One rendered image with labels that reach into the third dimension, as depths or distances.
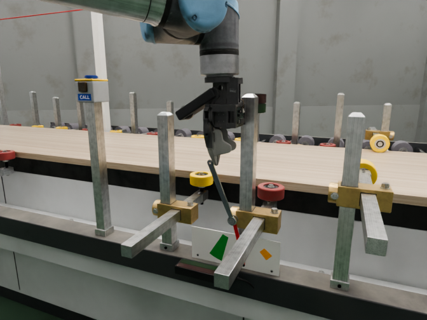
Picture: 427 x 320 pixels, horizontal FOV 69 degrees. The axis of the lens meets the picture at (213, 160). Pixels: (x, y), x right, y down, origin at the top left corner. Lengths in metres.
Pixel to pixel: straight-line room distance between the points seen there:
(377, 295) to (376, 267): 0.22
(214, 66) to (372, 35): 5.29
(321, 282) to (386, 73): 5.38
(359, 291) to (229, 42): 0.68
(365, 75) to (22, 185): 5.17
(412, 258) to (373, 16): 5.12
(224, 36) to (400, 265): 0.83
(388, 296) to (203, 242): 0.49
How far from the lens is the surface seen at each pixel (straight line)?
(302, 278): 0.92
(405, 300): 0.94
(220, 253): 0.93
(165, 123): 0.90
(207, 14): 0.54
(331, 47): 5.48
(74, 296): 1.81
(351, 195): 0.80
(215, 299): 1.06
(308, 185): 1.03
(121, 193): 1.34
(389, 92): 6.16
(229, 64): 0.72
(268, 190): 0.92
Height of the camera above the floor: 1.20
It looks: 13 degrees down
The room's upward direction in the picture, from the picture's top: straight up
